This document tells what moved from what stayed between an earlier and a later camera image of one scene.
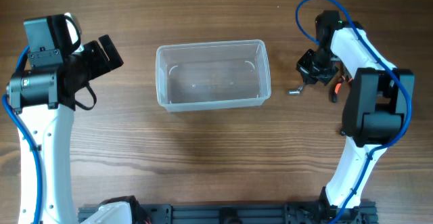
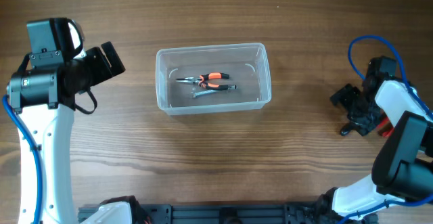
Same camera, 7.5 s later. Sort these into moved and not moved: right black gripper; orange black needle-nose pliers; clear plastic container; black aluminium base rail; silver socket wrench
Moved: right black gripper; orange black needle-nose pliers; silver socket wrench
Not moved: clear plastic container; black aluminium base rail
